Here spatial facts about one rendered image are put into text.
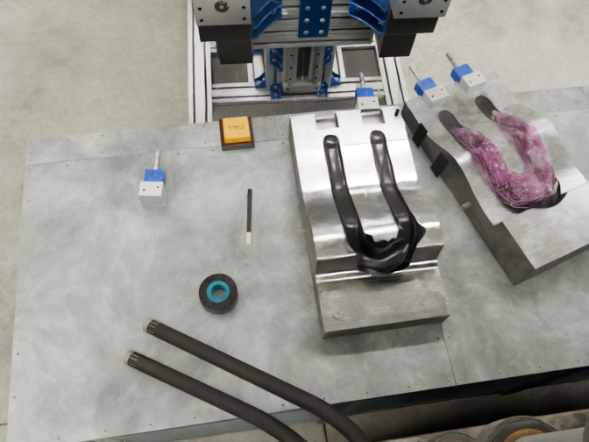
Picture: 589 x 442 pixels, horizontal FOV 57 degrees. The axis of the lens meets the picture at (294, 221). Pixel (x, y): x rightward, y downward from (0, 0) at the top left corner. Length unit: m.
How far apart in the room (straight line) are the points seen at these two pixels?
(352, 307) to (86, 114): 1.67
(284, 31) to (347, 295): 0.84
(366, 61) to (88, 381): 1.64
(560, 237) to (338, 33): 0.84
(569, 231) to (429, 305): 0.34
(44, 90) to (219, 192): 1.48
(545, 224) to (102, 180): 0.99
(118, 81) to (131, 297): 1.51
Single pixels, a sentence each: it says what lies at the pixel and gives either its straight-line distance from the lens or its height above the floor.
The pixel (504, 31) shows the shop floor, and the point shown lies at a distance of 2.92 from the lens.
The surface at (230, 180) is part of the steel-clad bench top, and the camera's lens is 1.30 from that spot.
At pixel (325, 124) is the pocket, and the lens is 1.31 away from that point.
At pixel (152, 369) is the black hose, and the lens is 1.13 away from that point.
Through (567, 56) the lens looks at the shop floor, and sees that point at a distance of 2.94.
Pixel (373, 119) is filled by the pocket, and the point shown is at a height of 0.86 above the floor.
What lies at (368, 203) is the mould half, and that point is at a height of 0.90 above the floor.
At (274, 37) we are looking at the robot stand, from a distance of 1.66.
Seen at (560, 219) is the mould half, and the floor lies 0.91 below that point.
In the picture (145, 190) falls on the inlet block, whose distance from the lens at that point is 1.25.
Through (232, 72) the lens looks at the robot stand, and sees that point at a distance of 2.25.
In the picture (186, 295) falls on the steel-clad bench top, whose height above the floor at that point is 0.80.
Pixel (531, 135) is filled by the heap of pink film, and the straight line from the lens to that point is 1.36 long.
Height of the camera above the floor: 1.93
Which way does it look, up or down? 65 degrees down
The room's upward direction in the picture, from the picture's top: 5 degrees clockwise
